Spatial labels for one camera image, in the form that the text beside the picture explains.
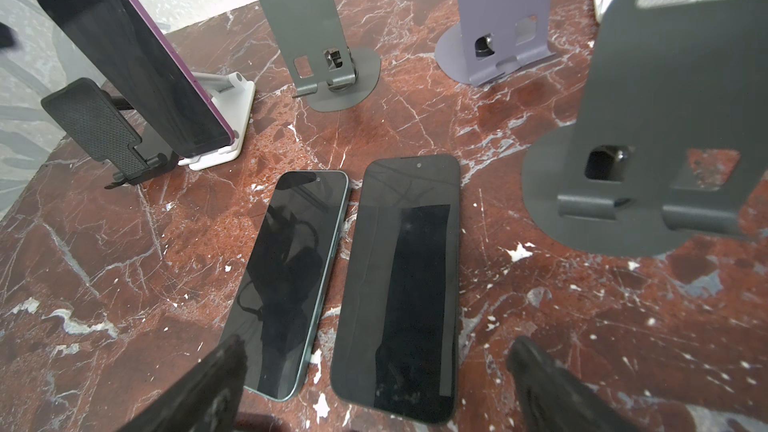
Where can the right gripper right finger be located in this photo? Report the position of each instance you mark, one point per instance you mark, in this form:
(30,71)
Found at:
(553,399)

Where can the black phone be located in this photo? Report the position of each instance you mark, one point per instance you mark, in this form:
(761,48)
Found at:
(396,347)

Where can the white stand under purple phone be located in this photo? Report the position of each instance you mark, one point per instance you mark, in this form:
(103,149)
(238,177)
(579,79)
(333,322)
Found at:
(233,96)

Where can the teal phone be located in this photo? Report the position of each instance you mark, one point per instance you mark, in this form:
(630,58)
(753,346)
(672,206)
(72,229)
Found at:
(279,301)

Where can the grey round stand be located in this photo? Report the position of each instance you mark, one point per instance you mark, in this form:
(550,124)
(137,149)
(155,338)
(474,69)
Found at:
(328,73)

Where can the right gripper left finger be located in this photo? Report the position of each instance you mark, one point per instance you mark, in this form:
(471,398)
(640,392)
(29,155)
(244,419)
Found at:
(206,398)

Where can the dark round phone stand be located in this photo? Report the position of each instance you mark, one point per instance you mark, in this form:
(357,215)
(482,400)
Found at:
(671,136)

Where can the purple phone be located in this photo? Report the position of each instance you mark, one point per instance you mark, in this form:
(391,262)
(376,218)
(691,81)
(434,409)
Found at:
(124,43)

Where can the black folding phone stand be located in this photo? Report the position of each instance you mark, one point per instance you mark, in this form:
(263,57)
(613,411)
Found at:
(94,120)

